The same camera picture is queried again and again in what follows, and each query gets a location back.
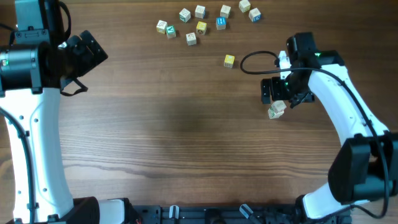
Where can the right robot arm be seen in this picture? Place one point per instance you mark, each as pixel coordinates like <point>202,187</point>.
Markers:
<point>365,169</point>

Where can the yellow top block upper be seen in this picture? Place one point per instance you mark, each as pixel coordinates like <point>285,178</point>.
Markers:
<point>201,28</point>

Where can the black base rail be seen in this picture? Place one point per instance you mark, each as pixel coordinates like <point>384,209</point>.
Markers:
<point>270,214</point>

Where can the green V block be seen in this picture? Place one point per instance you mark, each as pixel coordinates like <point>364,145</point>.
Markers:
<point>170,32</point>

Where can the yellow edge block far left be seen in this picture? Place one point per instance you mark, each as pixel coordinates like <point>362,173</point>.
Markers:
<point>161,26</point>

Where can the white block yellow side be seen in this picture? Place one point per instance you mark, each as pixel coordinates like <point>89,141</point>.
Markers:
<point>244,5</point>

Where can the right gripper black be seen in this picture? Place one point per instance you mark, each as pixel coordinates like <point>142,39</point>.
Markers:
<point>277,94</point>

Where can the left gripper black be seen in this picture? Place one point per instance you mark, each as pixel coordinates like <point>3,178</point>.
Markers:
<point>91,55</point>

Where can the teal sided block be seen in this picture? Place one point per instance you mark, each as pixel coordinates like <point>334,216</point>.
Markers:
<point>185,15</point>

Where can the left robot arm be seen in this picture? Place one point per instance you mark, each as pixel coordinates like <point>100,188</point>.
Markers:
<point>40,60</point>

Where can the blue D block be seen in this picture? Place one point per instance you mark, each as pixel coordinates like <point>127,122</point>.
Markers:
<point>255,14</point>

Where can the white block red side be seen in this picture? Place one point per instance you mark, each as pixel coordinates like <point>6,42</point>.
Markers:
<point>191,39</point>

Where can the green Z block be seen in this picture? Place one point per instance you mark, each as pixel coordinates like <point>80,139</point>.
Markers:
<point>274,115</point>

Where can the red A block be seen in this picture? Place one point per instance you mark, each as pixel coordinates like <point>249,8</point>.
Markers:
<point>278,106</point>

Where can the white block blue side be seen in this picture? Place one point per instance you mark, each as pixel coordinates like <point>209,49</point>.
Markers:
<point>200,11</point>

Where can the white block green N side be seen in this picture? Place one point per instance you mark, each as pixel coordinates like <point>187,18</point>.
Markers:
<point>225,11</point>

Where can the yellow top block lower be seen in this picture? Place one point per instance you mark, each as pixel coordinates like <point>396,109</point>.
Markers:
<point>229,61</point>

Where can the blue H block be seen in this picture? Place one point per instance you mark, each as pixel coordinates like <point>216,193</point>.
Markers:
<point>220,23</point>

